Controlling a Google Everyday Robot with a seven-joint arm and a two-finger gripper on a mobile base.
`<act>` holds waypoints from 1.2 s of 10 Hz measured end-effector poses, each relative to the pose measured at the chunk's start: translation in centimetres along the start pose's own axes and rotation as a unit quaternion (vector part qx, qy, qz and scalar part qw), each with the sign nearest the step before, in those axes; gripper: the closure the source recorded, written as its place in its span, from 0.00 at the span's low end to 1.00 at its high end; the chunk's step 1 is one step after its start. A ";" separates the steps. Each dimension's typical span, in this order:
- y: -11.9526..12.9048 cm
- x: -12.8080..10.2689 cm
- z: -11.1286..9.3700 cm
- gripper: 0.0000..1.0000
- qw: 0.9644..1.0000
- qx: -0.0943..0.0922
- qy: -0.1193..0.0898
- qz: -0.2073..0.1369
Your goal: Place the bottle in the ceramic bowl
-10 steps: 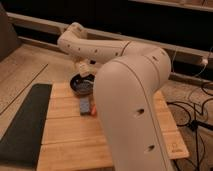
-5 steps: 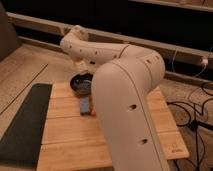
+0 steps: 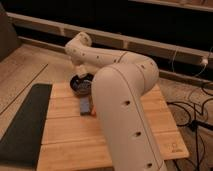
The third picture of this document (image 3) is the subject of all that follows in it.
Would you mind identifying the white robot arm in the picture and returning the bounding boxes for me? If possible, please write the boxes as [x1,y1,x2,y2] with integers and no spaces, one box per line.
[65,32,167,171]

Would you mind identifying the dark ceramic bowl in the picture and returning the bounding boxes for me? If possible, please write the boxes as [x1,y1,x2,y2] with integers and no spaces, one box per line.
[70,73,93,96]

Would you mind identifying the blue sponge block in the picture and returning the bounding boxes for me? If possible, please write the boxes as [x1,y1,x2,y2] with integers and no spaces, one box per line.
[79,97,91,115]

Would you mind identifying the grey chair corner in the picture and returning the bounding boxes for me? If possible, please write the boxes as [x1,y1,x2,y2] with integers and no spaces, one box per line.
[0,3,21,62]

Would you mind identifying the dark green floor mat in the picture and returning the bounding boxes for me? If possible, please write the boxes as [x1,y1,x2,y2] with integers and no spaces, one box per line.
[0,84,52,167]

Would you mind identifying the white shelf rail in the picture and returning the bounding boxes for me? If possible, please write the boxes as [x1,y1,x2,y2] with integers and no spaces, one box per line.
[7,12,213,68]

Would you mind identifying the white wall plug cable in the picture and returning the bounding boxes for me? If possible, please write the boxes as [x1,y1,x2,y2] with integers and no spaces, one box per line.
[171,44,213,79]

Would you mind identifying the black cables on floor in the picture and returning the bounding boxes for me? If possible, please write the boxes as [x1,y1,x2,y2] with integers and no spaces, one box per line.
[166,81,213,171]

